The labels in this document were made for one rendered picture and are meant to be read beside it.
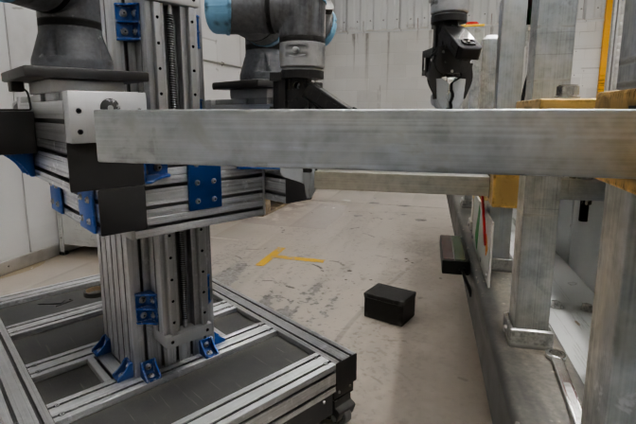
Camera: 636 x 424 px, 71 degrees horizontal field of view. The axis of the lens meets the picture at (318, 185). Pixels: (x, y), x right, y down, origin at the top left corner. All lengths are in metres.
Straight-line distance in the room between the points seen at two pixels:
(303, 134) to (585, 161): 0.13
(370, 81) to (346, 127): 8.59
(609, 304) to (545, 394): 0.22
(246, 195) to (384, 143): 0.98
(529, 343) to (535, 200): 0.16
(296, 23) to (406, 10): 8.17
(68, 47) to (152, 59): 0.25
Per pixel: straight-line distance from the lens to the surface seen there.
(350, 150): 0.22
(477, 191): 0.73
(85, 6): 1.05
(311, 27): 0.74
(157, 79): 1.19
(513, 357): 0.55
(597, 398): 0.33
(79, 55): 1.01
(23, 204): 3.31
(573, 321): 0.87
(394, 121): 0.22
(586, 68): 8.91
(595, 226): 1.02
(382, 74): 8.78
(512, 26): 0.78
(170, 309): 1.29
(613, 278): 0.30
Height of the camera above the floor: 0.96
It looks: 9 degrees down
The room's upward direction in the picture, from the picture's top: straight up
